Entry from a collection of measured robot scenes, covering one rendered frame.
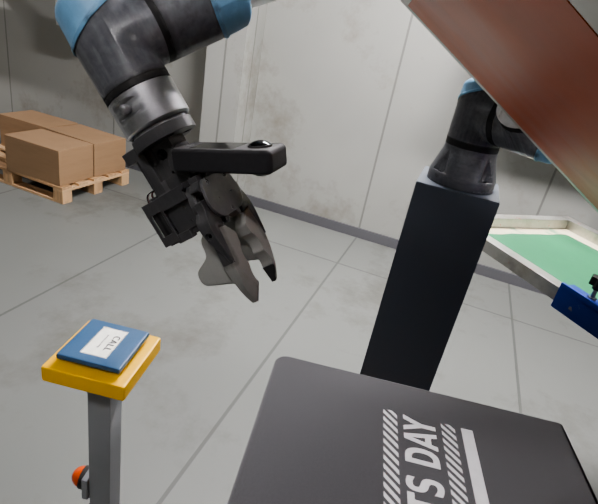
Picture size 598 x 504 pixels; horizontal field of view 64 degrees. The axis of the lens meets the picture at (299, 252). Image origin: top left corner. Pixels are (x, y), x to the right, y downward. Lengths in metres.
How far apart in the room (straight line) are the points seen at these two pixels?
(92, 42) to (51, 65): 4.62
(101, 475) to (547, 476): 0.72
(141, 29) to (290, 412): 0.53
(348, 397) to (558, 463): 0.32
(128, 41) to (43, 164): 3.38
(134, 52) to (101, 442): 0.64
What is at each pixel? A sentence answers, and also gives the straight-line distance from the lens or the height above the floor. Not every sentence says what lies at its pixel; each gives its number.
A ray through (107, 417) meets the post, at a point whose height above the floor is 0.84.
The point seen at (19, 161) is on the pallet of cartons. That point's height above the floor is 0.22.
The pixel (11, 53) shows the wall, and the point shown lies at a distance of 5.51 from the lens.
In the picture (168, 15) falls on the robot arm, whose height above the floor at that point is 1.45.
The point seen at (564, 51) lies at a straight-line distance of 0.25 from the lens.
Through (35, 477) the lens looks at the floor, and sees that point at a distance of 1.92.
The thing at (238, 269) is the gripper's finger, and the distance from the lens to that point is 0.51.
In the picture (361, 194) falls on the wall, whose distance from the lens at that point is 3.81.
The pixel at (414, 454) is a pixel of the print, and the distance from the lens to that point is 0.75.
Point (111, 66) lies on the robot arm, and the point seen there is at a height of 1.39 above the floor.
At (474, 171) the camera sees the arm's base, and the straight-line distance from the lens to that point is 1.10.
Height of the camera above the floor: 1.46
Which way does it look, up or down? 25 degrees down
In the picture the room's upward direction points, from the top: 11 degrees clockwise
